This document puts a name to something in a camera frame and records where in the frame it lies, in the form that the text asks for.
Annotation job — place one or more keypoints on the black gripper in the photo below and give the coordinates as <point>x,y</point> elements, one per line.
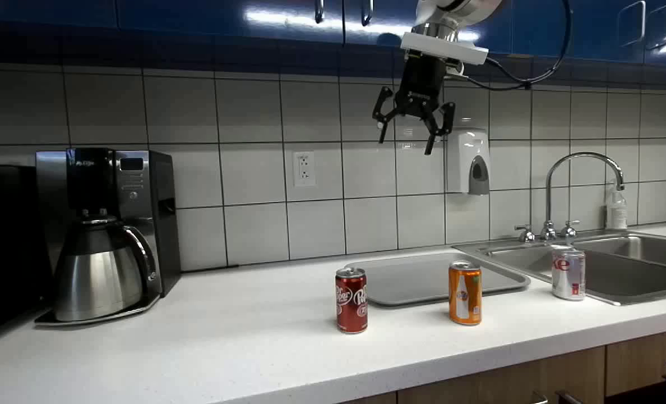
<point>420,87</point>

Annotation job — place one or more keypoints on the orange soda can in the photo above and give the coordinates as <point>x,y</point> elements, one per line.
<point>466,292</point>

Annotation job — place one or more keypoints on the red soda can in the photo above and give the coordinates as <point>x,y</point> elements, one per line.
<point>352,299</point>

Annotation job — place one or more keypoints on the silver can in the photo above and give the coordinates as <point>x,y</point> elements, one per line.
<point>568,273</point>

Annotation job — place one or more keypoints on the grey plastic tray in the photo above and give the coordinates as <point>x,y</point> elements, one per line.
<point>413,279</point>

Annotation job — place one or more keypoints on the chrome gooseneck faucet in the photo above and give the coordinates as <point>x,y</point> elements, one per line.
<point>549,193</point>

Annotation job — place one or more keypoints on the clear pump soap bottle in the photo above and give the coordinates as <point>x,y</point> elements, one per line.
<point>616,213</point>

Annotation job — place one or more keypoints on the stainless steel sink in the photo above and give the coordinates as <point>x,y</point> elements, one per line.
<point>630,273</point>

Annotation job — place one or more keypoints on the blue upper cabinet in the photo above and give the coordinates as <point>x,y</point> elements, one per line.
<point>160,14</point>

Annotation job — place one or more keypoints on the wooden lower cabinet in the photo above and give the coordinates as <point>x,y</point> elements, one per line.
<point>497,383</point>

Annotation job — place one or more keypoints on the black coffee maker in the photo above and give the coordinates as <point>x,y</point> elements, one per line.
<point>134,188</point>

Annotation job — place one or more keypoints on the steel coffee carafe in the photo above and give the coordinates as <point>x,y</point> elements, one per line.
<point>97,276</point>

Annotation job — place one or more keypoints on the black microwave oven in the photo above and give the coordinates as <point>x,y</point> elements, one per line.
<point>8,247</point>

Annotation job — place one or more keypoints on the white wall soap dispenser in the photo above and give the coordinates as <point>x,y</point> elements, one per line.
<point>463,160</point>

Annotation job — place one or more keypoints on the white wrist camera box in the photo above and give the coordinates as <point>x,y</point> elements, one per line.
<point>444,47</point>

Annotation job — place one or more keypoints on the white wall outlet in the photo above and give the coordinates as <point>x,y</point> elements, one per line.
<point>304,169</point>

